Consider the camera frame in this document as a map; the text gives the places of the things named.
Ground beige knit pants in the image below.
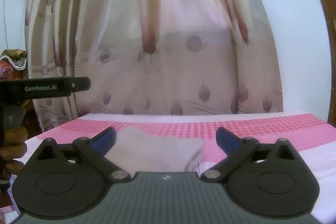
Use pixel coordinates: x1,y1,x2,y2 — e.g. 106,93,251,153
105,126,206,173

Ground person's left hand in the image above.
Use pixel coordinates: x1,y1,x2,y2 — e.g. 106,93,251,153
0,126,28,175

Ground pink checked blanket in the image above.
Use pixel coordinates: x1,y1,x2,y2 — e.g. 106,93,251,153
25,112,336,224

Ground thin wall cable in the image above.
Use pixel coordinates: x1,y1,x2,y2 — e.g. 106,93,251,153
0,0,14,44

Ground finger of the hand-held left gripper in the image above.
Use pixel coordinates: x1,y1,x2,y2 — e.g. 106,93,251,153
20,76,91,99

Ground brown wooden door frame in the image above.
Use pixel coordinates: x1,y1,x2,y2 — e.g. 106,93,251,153
306,0,336,128

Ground beige leaf print curtain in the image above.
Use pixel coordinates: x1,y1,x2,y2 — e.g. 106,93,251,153
24,0,284,120

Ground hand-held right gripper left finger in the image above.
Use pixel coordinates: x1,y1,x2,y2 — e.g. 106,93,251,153
34,126,132,183

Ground lace-edged patterned cloth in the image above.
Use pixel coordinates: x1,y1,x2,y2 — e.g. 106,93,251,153
0,49,28,71

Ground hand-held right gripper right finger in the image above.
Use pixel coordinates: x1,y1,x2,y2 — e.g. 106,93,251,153
201,127,300,184

